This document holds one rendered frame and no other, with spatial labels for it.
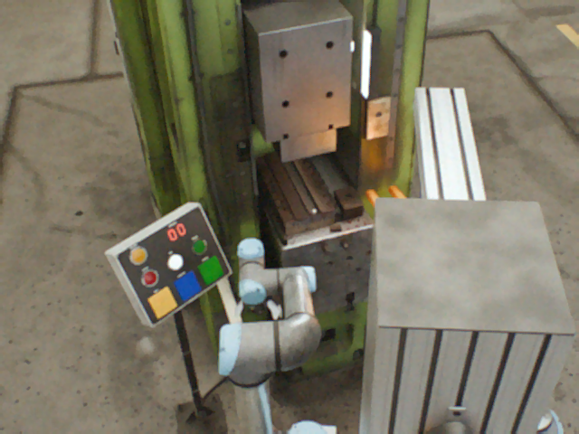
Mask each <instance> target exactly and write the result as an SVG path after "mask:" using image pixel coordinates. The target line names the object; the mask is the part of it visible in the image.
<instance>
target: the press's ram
mask: <svg viewBox="0 0 579 434"><path fill-rule="evenodd" d="M241 5H242V25H243V37H244V48H245V59H246V70H247V81H248V91H249V92H250V103H251V114H252V117H253V119H254V121H255V123H256V126H257V128H258V129H259V130H260V132H261V135H262V136H263V137H264V140H265V142H266V144H268V143H272V142H276V141H281V140H283V135H285V134H286V136H287V137H288V139H290V137H298V136H302V135H307V134H311V133H316V132H320V131H325V130H328V124H330V126H331V127H332V128H338V127H346V126H349V124H350V93H351V61H352V51H353V45H354V44H353V41H352V30H353V17H352V16H351V14H350V13H349V12H348V11H347V9H345V8H344V7H343V5H342V4H340V3H339V1H338V0H241Z"/></svg>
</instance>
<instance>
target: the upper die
mask: <svg viewBox="0 0 579 434"><path fill-rule="evenodd" d="M336 136H337V129H336V128H332V127H331V126H330V124H328V130H325V131H320V132H316V133H311V134H307V135H302V136H298V137H290V138H289V139H288V137H287V136H286V134H285V135H283V140H281V141H276V142H272V143H271V144H272V146H273V148H274V150H275V153H276V155H278V156H279V158H280V161H281V162H282V163H283V162H287V161H292V160H296V159H300V158H305V157H309V156H316V155H321V154H325V153H329V151H334V150H336Z"/></svg>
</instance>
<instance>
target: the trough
mask: <svg viewBox="0 0 579 434"><path fill-rule="evenodd" d="M285 163H286V165H287V167H288V169H289V172H290V173H291V174H292V176H293V177H294V179H295V182H296V184H297V186H298V188H299V190H300V192H301V195H302V197H303V198H305V200H306V202H307V204H308V207H309V209H310V211H312V210H316V212H311V213H312V216H313V215H317V214H320V213H321V211H320V209H319V207H318V206H317V204H316V202H315V200H314V199H313V197H312V195H311V192H310V190H309V189H308V187H307V185H306V183H305V181H303V178H302V176H301V175H300V173H299V170H298V168H297V166H296V164H295V163H294V161H293V160H292V161H287V162H285Z"/></svg>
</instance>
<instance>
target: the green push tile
mask: <svg viewBox="0 0 579 434"><path fill-rule="evenodd" d="M198 269H199V271H200V273H201V275H202V278H203V280H204V283H205V285H209V284H211V283H212V282H214V281H215V280H217V279H218V278H219V277H220V276H222V275H223V274H224V272H223V269H221V267H220V265H219V262H218V260H217V258H216V256H213V257H211V258H210V259H209V260H206V261H204V262H203V264H201V265H200V266H198Z"/></svg>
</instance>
